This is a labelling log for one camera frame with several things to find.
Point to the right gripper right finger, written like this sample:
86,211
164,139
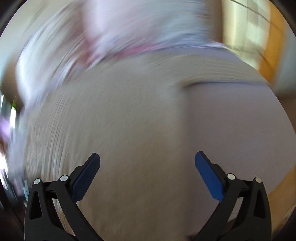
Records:
243,212

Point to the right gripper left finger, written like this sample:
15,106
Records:
41,219

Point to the cream cable-knit sweater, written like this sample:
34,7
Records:
134,114

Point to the lavender textured bedsheet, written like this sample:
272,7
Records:
238,121

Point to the pale pink duvet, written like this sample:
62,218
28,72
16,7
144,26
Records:
51,42

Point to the orange wooden bed frame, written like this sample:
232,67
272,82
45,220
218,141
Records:
275,44

